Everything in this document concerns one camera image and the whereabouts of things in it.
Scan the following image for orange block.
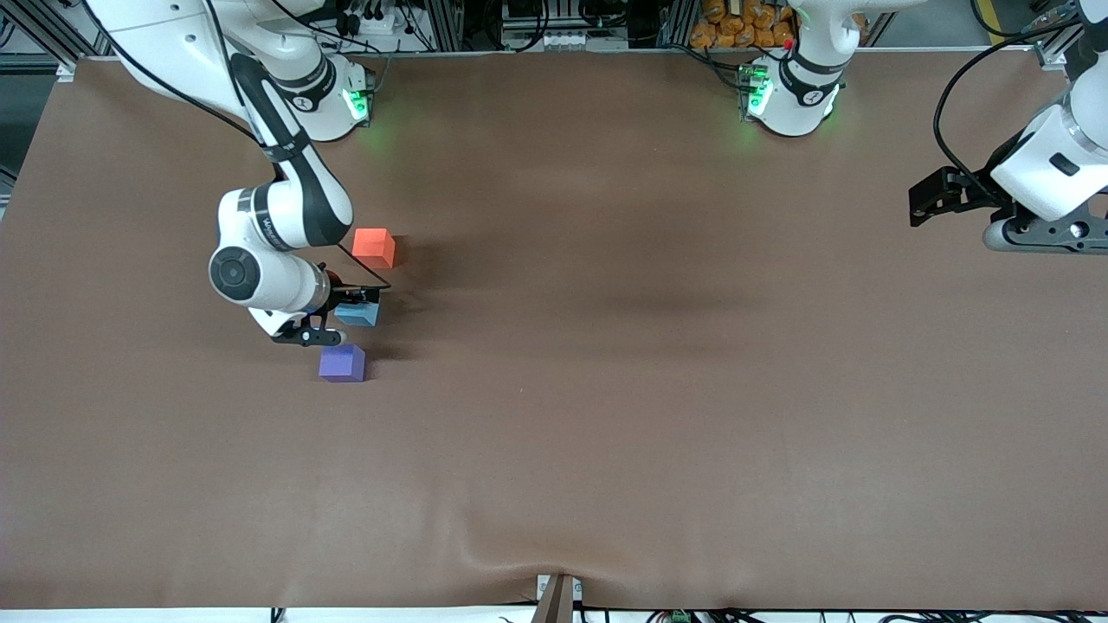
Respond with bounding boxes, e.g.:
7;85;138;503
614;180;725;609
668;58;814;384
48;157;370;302
352;228;397;270

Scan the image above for purple block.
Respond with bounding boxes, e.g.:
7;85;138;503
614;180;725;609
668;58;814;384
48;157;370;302
318;343;367;383

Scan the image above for white connector block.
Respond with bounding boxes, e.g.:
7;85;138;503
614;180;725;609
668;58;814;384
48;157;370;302
538;30;612;51

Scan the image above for bag of orange snacks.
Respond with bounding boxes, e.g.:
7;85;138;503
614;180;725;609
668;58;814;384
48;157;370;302
690;0;799;50

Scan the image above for white power strip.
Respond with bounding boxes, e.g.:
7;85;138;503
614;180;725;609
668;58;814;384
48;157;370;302
338;7;409;37

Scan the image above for brown table mat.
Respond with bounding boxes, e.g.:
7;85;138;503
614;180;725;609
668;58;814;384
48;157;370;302
0;48;1108;612

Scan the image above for metal clamp with brown strip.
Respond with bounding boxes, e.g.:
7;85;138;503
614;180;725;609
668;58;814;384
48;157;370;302
535;573;584;623

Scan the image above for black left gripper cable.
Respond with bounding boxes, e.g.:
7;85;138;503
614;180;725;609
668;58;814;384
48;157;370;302
932;22;1083;187

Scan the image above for aluminium frame profile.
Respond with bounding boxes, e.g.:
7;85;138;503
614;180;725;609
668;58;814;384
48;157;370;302
1034;35;1085;72
0;0;113;68

